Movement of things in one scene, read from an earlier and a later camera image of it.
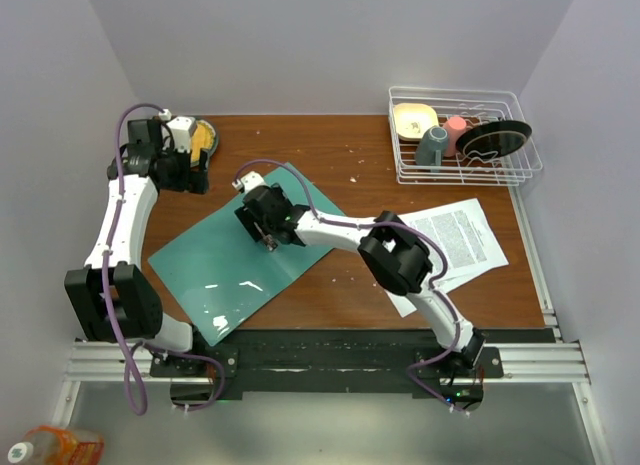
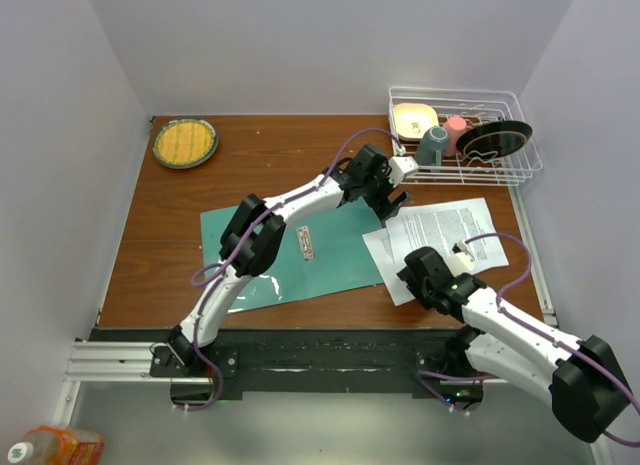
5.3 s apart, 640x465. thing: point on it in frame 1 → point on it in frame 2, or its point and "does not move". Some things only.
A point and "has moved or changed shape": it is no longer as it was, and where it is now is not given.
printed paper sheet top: x=463 y=230 does not move
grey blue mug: x=431 y=145 does not move
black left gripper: x=193 y=182 → x=383 y=208
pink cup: x=455 y=125 does not move
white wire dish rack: x=460 y=137 does not move
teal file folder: x=221 y=274 has moved or changed shape
